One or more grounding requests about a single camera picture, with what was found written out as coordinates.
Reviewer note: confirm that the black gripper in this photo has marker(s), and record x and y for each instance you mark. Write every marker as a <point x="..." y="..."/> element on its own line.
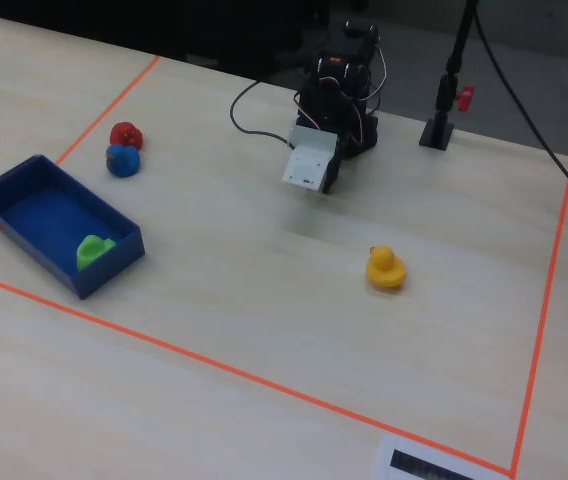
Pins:
<point x="334" y="171"/>

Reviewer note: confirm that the green rubber duck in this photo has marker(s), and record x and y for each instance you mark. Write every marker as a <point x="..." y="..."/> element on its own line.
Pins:
<point x="91" y="252"/>

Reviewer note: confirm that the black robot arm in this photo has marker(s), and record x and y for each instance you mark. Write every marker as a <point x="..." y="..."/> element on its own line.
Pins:
<point x="351" y="95"/>

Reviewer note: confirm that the yellow rubber duck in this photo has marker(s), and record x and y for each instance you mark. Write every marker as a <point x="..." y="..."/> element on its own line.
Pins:
<point x="385" y="270"/>

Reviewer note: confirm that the red rubber duck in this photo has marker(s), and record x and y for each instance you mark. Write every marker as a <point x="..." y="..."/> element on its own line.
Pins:
<point x="126" y="134"/>

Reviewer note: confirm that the blue rubber duck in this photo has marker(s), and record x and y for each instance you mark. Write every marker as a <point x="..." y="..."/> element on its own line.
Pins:
<point x="123" y="161"/>

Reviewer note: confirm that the blue plastic box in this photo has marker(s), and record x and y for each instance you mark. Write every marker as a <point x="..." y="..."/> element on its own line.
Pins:
<point x="49" y="210"/>

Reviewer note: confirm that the red clamp knob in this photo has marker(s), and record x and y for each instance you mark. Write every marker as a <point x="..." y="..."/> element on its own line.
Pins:
<point x="465" y="97"/>

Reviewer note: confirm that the orange tape strip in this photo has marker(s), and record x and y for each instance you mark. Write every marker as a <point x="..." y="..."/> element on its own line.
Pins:
<point x="244" y="375"/>
<point x="80" y="140"/>
<point x="544" y="310"/>

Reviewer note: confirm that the white paper label black bar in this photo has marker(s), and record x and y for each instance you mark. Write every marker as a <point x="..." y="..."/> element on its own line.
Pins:
<point x="414" y="462"/>

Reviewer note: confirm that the white camera box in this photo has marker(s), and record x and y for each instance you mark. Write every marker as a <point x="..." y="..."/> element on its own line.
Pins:
<point x="309" y="160"/>

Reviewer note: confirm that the black camera stand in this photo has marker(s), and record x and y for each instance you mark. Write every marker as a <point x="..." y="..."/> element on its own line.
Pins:
<point x="438" y="131"/>

